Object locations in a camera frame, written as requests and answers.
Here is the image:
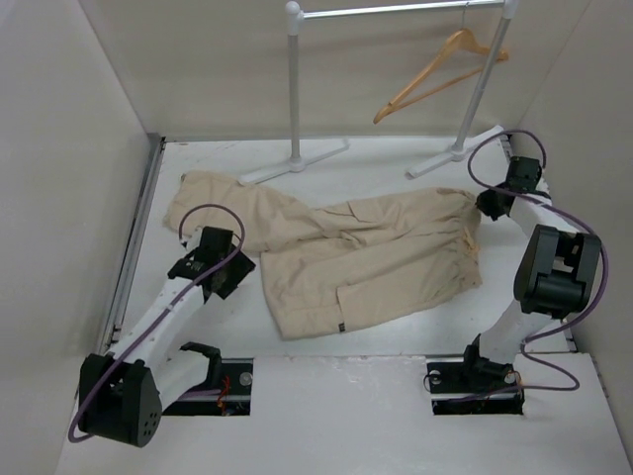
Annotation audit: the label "beige trousers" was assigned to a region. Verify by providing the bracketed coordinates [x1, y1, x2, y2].
[163, 171, 482, 339]

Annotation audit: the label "wooden clothes hanger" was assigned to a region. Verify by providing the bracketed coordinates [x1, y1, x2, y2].
[371, 3, 510, 125]

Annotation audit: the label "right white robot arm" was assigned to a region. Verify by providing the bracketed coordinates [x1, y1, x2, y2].
[458, 156, 602, 392]

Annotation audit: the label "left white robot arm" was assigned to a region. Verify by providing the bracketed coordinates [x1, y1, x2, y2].
[68, 227, 255, 447]

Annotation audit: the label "white clothes rack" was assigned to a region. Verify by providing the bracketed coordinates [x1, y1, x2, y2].
[236, 0, 520, 189]

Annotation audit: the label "right aluminium rail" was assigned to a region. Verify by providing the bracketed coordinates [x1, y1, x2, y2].
[498, 136, 578, 352]

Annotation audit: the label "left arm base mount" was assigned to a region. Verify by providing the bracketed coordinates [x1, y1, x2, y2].
[162, 358, 254, 417]

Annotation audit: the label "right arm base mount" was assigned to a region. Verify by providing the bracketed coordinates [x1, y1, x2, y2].
[423, 360, 525, 416]

